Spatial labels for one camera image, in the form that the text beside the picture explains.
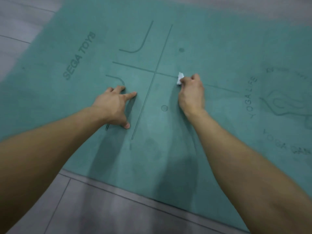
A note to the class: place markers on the person's right hand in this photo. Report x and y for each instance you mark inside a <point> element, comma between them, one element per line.
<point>192,97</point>

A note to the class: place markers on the person's left hand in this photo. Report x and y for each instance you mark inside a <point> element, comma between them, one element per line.
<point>112,107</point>

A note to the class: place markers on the person's right fingers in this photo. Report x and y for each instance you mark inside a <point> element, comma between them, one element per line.
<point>192,80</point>

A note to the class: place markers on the person's left middle finger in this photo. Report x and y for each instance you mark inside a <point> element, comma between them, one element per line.
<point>120,89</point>

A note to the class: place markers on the person's left thumb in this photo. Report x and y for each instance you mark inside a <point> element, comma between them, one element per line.
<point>124,121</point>

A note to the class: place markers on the white tissue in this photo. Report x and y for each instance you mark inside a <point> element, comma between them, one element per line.
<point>180,76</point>

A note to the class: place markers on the green yoga mat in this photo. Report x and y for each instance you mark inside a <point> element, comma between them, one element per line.
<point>219,46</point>

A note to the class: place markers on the person's right forearm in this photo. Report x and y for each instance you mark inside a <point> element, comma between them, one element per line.
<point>248,173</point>

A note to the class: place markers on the person's left forearm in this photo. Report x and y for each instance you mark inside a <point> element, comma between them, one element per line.
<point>43,153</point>

